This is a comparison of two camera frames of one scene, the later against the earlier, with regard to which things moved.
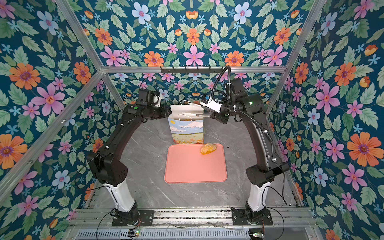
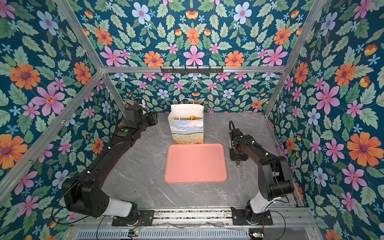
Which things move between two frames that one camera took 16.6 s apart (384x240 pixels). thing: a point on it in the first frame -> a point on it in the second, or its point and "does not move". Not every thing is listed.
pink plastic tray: [185, 163] does not move
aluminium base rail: [287, 224] does not move
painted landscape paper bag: [186, 129] does not move
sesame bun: [208, 148] -> [193, 117]
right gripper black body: [222, 117] -> [236, 155]
